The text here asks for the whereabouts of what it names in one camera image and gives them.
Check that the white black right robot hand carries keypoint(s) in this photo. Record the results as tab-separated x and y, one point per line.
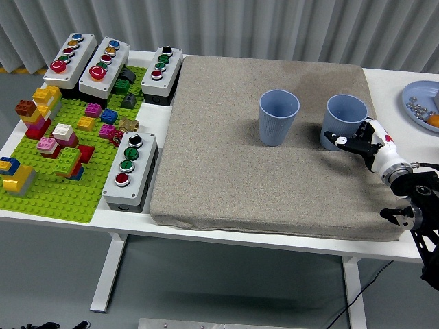
384	152

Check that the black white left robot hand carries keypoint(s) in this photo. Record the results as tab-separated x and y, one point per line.
48	325

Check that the blue ribbed plastic cup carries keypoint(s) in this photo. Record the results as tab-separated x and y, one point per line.
337	116
274	130

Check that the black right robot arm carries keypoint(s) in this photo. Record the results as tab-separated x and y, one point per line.
418	192

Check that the small orange item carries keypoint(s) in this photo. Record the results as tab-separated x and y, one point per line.
433	120

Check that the light blue plate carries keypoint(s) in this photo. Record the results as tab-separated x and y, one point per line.
420	89

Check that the small grey block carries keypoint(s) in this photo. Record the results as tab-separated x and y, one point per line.
436	100

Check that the white table leg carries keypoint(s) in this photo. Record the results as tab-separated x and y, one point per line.
109	270
355	294

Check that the green studded baseplate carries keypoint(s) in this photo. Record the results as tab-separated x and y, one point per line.
51	202

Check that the blue yellow grey brick stack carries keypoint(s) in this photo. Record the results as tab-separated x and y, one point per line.
19	178

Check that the grey-brown fabric mat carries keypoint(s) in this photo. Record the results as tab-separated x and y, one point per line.
223	154

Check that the green orange blue brick stack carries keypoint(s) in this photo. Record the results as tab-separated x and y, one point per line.
68	162

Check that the red toy brick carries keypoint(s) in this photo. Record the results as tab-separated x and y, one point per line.
86	153

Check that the grey four-button control box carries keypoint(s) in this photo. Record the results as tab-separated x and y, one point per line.
140	174
169	75

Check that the pink red brick stack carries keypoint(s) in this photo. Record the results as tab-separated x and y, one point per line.
48	146

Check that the white pink brick stack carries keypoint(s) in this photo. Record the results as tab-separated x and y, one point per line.
65	134

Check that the magenta toy brick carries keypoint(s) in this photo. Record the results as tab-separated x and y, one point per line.
106	131
93	110

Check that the yellow toy brick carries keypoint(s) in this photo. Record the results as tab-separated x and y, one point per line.
85	123

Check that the yellow white red brick tower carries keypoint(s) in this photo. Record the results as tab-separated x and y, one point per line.
43	116

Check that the brass pipe fitting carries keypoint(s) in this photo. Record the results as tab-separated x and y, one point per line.
128	124

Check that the white pleated curtain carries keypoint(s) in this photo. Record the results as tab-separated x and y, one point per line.
205	27

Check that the blue toy brick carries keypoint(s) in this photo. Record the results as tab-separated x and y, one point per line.
109	116

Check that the brown toy brick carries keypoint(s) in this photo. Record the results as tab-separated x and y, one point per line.
24	108

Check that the grey sloped toy brick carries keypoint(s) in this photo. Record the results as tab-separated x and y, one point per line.
129	101

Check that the dark green toy brick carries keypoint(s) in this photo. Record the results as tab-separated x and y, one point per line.
121	86

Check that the grey five-button control box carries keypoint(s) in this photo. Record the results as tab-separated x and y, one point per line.
73	65
109	72

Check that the dark grey curved piece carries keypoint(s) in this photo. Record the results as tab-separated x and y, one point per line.
128	75

